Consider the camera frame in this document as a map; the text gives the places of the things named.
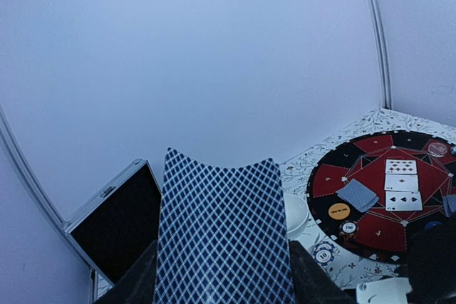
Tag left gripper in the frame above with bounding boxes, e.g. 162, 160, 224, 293
289, 227, 455, 304

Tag red chip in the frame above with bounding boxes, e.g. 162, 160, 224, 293
338, 220, 359, 241

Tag dealt cards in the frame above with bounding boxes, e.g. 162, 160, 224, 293
442, 194, 456, 217
336, 179, 379, 213

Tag face up nine card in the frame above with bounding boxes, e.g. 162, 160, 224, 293
385, 159, 418, 174

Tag aluminium frame post right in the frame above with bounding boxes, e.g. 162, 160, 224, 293
368, 0, 393, 110

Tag face up spade card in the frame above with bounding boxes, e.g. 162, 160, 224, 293
385, 191, 423, 211

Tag white ceramic bowl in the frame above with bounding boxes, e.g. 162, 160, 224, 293
284, 193, 309, 240

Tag orange big blind button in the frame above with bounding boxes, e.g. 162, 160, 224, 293
328, 202, 351, 221

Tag blue card deck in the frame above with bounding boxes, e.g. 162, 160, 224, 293
153, 148, 295, 303

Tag blue small blind button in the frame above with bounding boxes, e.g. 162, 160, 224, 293
425, 221, 443, 231

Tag white dealer button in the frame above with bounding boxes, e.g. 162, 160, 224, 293
427, 142, 448, 158

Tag aluminium frame post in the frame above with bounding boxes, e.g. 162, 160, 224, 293
1, 108, 66, 237
368, 0, 393, 110

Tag floral tablecloth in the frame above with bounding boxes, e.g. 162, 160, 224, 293
95, 106, 456, 294

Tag round red black poker mat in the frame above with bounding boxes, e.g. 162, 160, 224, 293
306, 130, 455, 264

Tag aluminium frame post left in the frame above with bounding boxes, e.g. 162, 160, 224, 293
1, 108, 66, 237

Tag face up ace card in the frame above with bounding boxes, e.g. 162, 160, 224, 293
384, 174, 419, 192

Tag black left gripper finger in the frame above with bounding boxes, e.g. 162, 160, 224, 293
94, 240, 157, 304

